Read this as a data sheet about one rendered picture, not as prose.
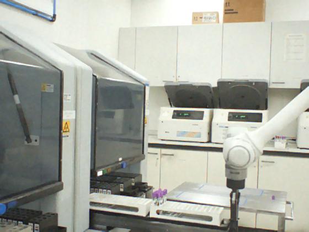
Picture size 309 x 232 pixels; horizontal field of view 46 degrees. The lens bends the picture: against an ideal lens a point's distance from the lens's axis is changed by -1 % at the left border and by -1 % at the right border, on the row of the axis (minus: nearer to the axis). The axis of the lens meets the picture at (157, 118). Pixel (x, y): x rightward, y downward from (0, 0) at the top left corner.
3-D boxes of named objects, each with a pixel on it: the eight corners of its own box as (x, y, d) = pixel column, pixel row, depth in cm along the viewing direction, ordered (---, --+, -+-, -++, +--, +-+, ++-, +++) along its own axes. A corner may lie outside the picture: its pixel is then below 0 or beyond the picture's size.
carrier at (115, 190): (116, 195, 189) (117, 183, 188) (120, 195, 188) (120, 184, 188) (106, 200, 177) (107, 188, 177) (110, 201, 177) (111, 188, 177)
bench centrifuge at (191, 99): (156, 140, 402) (158, 80, 400) (174, 136, 460) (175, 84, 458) (206, 143, 383) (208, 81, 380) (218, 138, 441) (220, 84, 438)
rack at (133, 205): (83, 210, 165) (83, 197, 165) (93, 205, 175) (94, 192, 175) (144, 219, 156) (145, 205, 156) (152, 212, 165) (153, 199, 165)
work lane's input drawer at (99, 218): (73, 226, 165) (73, 206, 165) (88, 217, 178) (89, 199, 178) (238, 251, 142) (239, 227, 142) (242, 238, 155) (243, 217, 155)
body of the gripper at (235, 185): (227, 175, 154) (227, 197, 154) (224, 179, 146) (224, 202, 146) (246, 177, 151) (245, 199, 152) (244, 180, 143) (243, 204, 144)
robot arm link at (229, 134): (222, 161, 154) (222, 166, 141) (223, 124, 154) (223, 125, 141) (249, 162, 152) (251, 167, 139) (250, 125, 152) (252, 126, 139)
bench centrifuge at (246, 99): (210, 143, 382) (212, 77, 380) (219, 138, 441) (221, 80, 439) (266, 147, 365) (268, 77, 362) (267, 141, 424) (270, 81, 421)
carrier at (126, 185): (128, 189, 203) (128, 178, 203) (132, 189, 202) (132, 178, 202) (119, 193, 192) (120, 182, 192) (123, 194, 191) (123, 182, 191)
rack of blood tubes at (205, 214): (149, 220, 156) (149, 205, 155) (156, 213, 165) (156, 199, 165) (219, 229, 146) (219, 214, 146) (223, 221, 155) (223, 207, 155)
